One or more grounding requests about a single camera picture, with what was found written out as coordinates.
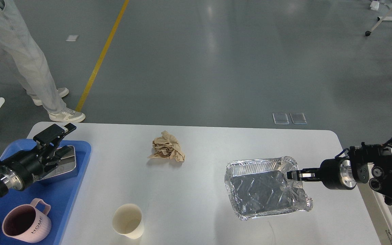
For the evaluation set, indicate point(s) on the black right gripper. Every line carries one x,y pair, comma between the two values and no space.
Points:
335,174

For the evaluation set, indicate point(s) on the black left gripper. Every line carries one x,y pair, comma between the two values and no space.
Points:
24,168

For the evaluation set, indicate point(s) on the stainless steel square tray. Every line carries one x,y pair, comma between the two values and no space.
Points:
67,168

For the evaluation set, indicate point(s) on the aluminium foil tray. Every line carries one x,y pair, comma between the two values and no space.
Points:
260,187

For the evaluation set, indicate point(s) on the pink mug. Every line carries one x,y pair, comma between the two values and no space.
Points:
28,222

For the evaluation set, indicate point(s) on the cream paper cup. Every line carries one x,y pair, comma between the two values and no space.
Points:
128,221

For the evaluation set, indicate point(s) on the brown paper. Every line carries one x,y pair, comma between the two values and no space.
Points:
167,147

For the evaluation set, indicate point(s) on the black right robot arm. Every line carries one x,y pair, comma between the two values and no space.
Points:
369,164

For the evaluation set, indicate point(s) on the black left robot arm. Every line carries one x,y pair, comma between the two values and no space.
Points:
21,173

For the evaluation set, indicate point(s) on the blue plastic tray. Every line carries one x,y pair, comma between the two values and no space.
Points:
60,194

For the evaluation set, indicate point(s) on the white plastic bin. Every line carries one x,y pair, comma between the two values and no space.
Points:
379,212

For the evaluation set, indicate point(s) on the person in grey trousers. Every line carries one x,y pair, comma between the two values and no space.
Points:
28,64

